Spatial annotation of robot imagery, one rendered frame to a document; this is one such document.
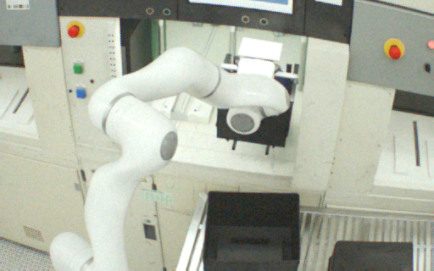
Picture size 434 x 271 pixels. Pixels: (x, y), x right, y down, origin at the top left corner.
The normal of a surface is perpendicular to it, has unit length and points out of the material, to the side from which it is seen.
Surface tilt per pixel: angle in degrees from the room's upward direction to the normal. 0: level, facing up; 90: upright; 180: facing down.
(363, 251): 0
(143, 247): 90
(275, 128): 89
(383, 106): 90
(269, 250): 0
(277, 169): 0
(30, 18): 90
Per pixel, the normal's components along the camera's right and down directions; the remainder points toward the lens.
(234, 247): 0.01, -0.76
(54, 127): -0.19, 0.64
